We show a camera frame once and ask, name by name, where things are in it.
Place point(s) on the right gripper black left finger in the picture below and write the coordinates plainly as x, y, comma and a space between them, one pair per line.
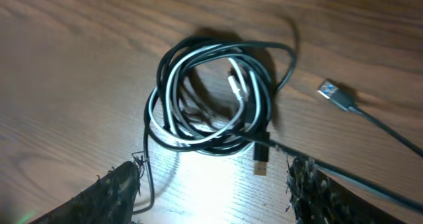
109, 200

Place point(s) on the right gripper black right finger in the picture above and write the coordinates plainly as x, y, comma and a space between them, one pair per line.
318, 199

